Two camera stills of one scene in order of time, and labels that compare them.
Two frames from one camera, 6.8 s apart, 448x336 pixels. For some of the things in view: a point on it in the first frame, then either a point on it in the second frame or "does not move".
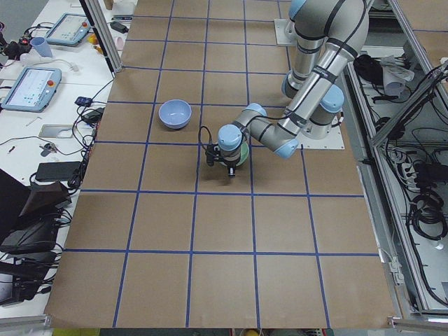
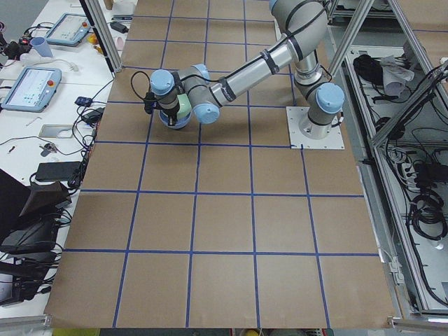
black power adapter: (94, 117) does not move
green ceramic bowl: (245, 152) → (185, 106)
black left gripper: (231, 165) → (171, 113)
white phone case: (57, 131) does not move
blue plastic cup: (40, 44) does not move
